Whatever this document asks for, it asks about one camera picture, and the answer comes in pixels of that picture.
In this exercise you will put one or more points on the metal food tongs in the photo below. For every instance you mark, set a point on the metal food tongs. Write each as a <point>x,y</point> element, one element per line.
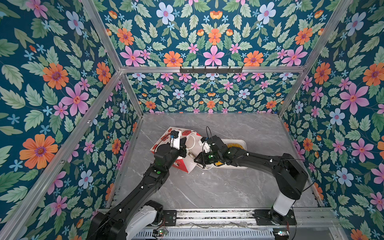
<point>192,156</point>

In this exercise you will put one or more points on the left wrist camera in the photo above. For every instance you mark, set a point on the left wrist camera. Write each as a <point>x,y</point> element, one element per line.
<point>175,140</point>

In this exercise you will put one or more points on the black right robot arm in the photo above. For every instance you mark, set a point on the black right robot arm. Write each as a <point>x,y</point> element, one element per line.
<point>290,175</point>

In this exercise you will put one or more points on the red white paper bag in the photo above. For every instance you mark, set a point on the red white paper bag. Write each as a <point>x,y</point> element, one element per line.
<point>192,143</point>

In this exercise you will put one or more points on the large orange ring bread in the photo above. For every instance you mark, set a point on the large orange ring bread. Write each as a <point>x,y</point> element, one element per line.
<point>235,145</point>

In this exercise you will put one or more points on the black hook rail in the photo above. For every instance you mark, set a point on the black hook rail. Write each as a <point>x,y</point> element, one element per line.
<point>210,70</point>

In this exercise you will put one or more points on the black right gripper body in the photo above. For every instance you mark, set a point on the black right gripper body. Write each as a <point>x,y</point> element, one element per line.
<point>209,157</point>

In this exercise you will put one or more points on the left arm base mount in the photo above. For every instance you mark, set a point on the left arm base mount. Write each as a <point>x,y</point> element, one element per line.
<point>165,217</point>

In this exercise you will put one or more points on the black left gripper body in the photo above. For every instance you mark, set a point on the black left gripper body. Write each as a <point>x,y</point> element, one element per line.
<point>174,154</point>

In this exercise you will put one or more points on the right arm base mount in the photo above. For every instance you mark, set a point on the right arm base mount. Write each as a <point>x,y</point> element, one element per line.
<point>266,217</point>

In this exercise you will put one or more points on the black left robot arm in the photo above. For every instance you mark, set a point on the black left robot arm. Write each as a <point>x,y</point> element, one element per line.
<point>134,212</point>

